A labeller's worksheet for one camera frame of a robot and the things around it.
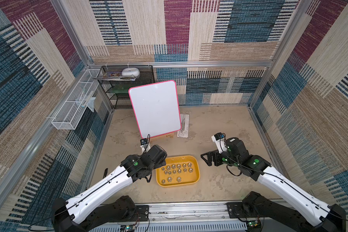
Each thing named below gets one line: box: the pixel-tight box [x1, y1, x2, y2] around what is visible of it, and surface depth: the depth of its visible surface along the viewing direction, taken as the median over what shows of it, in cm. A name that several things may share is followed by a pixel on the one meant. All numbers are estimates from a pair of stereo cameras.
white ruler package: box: [176, 114, 190, 138], surface depth 110 cm
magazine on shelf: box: [92, 72, 136, 82], surface depth 82 cm
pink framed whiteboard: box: [128, 80, 182, 139], surface depth 90 cm
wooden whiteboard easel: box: [150, 131, 178, 142], surface depth 99 cm
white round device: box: [121, 67, 141, 78], surface depth 91 cm
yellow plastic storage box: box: [155, 155, 201, 188], surface depth 89 cm
